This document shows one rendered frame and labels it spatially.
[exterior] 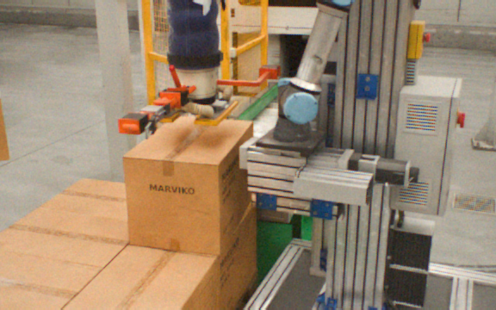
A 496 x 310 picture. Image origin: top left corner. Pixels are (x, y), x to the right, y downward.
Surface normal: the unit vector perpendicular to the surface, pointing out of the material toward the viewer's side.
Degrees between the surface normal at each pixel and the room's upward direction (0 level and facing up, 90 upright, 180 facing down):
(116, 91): 90
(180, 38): 75
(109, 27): 90
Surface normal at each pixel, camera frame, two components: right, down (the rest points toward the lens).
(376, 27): -0.37, 0.32
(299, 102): 0.04, 0.46
